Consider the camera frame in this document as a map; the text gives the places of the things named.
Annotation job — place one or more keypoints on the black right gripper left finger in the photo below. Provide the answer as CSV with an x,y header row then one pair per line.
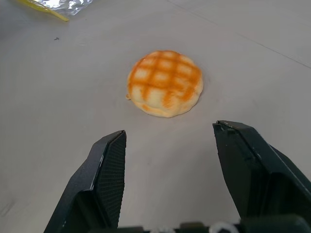
x,y
102,174

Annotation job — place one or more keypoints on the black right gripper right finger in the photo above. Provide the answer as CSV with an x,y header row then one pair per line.
x,y
257,174

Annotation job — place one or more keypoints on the round orange-grid bun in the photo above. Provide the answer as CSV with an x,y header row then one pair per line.
x,y
165,82

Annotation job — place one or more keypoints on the clear yellow zip bag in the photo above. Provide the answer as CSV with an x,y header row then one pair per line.
x,y
60,3

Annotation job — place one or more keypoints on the beige table cover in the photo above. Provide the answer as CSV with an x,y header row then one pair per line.
x,y
48,97

